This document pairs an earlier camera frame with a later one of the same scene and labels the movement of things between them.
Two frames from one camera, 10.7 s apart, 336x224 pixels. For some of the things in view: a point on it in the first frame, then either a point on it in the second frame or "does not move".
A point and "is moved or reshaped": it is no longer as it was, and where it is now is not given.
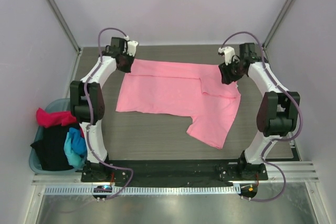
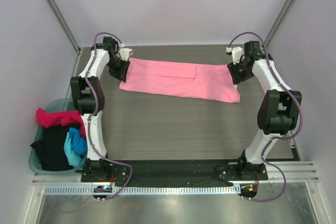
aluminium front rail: [278, 172] does not move
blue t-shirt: [75, 148] does not move
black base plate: [179, 171] does not move
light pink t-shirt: [193, 90] is moved or reshaped
